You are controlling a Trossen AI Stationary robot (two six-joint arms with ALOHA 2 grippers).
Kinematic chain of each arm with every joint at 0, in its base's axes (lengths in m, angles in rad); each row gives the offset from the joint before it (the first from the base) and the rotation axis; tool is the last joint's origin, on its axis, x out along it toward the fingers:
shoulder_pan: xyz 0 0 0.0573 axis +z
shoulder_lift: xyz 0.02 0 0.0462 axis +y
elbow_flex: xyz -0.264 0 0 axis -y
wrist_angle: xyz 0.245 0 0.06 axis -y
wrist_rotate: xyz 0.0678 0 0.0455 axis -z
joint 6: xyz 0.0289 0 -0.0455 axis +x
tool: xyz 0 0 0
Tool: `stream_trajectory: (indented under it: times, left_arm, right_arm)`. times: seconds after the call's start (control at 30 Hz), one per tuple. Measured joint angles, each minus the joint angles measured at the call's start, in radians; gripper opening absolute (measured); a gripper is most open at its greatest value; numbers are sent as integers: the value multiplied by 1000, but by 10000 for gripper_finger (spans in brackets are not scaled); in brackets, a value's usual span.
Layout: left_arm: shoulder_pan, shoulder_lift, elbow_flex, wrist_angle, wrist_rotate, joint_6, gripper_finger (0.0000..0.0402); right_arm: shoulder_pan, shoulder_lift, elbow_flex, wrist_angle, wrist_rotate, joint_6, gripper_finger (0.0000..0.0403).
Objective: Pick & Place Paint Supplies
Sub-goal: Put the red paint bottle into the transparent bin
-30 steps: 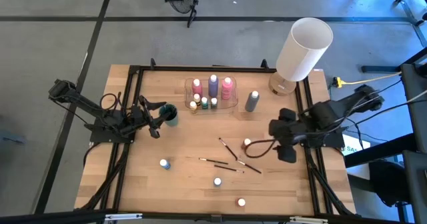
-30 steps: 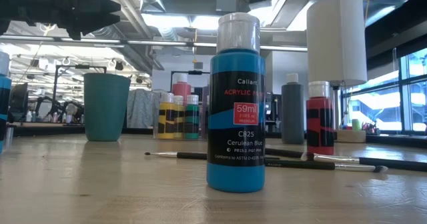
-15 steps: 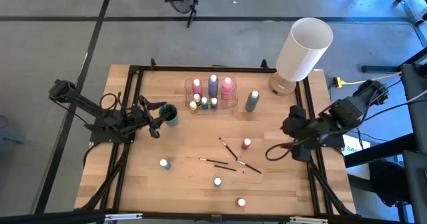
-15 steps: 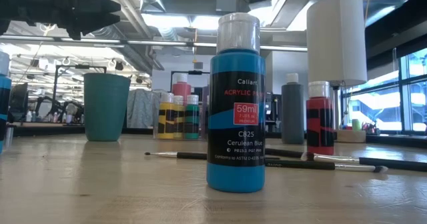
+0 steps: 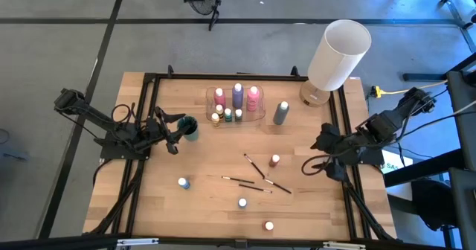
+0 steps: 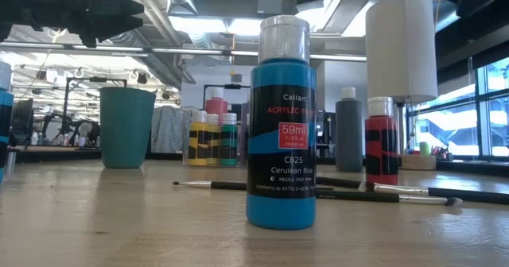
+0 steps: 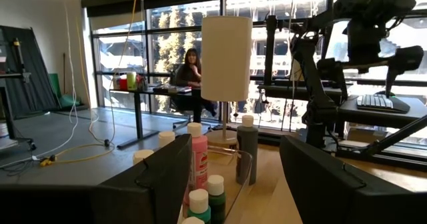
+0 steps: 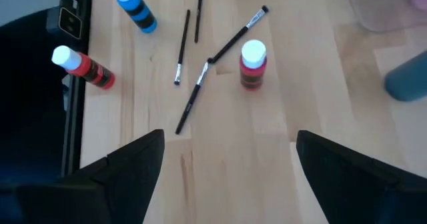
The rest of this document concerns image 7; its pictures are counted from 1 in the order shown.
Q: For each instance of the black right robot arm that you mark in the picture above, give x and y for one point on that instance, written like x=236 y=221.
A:
x=317 y=84

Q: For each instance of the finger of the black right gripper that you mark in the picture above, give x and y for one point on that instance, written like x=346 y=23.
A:
x=390 y=84
x=343 y=89

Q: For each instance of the table lamp white shade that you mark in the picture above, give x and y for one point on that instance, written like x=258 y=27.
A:
x=227 y=57

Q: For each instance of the dark green paint bottle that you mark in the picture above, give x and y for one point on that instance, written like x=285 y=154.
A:
x=217 y=197

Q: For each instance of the clear plastic tray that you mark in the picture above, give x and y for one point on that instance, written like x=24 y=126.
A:
x=246 y=164

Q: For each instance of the person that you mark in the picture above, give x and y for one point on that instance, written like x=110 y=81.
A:
x=190 y=74

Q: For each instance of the black computer keyboard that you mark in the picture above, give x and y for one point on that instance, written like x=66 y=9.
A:
x=380 y=102

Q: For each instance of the black standing desk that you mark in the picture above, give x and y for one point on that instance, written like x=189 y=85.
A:
x=143 y=92

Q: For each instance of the small green container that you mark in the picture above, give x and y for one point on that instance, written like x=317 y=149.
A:
x=131 y=81

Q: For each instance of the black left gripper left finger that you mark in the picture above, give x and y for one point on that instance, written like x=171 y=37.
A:
x=166 y=184

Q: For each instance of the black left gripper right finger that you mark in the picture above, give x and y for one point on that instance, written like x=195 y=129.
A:
x=317 y=184

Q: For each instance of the tall light pink paint bottle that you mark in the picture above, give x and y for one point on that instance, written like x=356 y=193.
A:
x=200 y=160

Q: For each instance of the black backdrop panel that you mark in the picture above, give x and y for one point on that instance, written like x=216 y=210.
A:
x=30 y=77

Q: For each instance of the small red container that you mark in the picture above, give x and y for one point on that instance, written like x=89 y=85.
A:
x=123 y=84

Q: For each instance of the small teal green paint bottle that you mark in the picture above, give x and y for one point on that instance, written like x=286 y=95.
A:
x=199 y=204

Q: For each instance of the green folded panel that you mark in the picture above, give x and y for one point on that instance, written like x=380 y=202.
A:
x=65 y=99

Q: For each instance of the tall grey paint bottle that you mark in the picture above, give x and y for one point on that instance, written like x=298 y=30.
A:
x=247 y=150

